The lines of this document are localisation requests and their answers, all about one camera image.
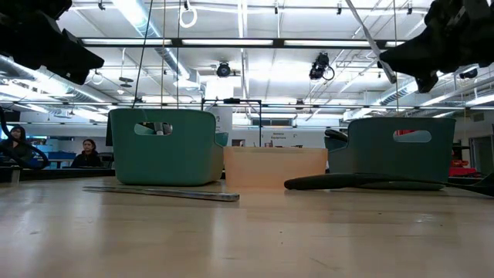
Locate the black plastic ladle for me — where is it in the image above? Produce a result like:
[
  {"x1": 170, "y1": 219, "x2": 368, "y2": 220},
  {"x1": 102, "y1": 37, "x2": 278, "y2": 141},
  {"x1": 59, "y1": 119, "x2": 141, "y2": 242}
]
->
[{"x1": 283, "y1": 171, "x2": 494, "y2": 198}]

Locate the silver butter knife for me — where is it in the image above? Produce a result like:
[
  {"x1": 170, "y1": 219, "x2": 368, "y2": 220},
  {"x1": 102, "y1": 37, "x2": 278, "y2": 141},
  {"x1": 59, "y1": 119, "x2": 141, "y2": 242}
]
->
[
  {"x1": 343, "y1": 0, "x2": 398, "y2": 85},
  {"x1": 81, "y1": 185, "x2": 241, "y2": 203}
]

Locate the black ladle with white mark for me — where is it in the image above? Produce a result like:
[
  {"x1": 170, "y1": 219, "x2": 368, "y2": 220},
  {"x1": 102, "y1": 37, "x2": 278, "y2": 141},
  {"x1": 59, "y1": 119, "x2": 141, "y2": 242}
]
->
[{"x1": 324, "y1": 128, "x2": 349, "y2": 143}]

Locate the dark blue plastic bin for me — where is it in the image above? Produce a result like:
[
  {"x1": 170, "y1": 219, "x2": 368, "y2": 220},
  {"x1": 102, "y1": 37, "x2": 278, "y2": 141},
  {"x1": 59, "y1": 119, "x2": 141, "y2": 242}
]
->
[{"x1": 323, "y1": 117, "x2": 457, "y2": 191}]

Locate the white cable ring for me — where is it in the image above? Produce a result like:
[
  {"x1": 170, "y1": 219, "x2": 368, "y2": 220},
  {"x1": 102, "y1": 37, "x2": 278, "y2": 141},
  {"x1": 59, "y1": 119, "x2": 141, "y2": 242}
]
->
[{"x1": 178, "y1": 4, "x2": 198, "y2": 29}]

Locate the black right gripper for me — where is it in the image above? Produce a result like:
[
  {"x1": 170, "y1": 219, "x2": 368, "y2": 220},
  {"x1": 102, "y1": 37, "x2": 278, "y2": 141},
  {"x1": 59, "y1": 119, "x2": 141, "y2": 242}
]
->
[{"x1": 380, "y1": 0, "x2": 494, "y2": 93}]

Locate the round black ceiling camera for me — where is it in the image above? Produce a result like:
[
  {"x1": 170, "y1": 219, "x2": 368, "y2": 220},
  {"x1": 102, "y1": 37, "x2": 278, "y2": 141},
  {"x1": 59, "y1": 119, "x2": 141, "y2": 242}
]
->
[{"x1": 215, "y1": 60, "x2": 232, "y2": 79}]

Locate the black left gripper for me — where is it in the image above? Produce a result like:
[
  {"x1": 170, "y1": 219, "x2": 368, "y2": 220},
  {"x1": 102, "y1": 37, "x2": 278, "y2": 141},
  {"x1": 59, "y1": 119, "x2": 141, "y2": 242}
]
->
[{"x1": 0, "y1": 0, "x2": 105, "y2": 86}]

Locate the person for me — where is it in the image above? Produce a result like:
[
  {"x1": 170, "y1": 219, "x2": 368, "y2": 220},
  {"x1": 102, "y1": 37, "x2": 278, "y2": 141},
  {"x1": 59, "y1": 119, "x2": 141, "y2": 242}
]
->
[
  {"x1": 0, "y1": 125, "x2": 35, "y2": 168},
  {"x1": 70, "y1": 138, "x2": 103, "y2": 168}
]

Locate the black hanging cable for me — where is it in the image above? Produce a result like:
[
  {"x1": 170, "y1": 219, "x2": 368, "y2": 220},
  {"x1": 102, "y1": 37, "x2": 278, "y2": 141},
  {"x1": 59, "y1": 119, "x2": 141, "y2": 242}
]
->
[{"x1": 132, "y1": 0, "x2": 154, "y2": 109}]

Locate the green plastic bin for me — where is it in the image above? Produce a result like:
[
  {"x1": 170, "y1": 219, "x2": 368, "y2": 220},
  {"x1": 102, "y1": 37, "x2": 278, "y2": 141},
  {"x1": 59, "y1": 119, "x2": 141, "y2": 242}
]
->
[{"x1": 106, "y1": 107, "x2": 229, "y2": 187}]

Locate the orange translucent plastic bin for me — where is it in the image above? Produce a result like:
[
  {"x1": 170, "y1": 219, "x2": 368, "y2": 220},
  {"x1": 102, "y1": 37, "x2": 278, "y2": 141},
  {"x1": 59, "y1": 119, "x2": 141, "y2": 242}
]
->
[{"x1": 222, "y1": 145, "x2": 329, "y2": 191}]

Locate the red storage crate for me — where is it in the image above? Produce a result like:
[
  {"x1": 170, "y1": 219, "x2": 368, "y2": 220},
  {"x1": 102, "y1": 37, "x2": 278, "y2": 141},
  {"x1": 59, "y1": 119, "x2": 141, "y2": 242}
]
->
[{"x1": 448, "y1": 149, "x2": 479, "y2": 178}]

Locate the black camera with cable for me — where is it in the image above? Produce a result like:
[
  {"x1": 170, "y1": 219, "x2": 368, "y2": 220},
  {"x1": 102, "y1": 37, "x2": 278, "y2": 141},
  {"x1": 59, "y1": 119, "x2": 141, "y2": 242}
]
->
[{"x1": 308, "y1": 52, "x2": 336, "y2": 82}]

